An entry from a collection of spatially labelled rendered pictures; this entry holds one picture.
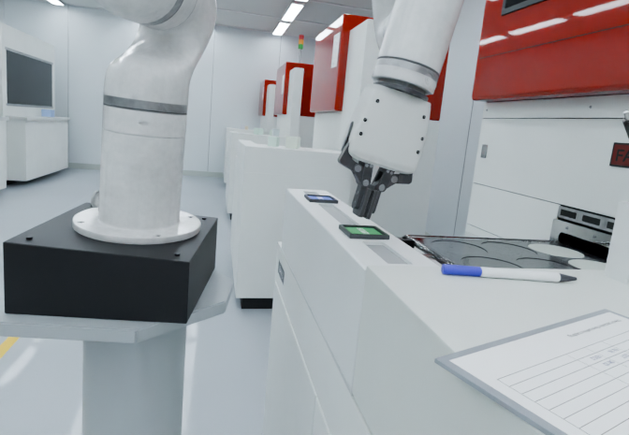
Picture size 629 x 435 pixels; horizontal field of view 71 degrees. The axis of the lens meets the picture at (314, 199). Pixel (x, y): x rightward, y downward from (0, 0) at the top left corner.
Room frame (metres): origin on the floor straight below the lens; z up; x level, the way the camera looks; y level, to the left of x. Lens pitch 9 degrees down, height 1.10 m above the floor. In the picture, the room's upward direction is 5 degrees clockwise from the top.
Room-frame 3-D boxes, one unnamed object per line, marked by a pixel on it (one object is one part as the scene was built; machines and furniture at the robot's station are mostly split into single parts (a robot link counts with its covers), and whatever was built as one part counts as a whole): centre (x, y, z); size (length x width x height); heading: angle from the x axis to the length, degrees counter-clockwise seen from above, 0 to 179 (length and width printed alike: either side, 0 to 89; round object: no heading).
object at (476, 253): (0.73, -0.41, 0.90); 0.34 x 0.34 x 0.01; 13
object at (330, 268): (0.72, -0.04, 0.89); 0.55 x 0.09 x 0.14; 13
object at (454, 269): (0.43, -0.20, 0.97); 0.14 x 0.01 x 0.01; 93
